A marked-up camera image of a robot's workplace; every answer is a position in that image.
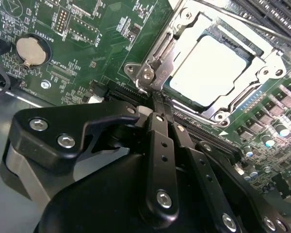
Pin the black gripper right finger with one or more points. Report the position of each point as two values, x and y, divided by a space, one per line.
196 160

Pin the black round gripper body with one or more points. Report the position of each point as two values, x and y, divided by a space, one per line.
99 206

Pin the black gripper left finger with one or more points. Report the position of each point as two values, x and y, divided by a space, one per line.
87 114

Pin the silver square CPU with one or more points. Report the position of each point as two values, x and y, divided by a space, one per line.
208 70

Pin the metal CPU socket cover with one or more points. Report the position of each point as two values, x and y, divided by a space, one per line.
189 34

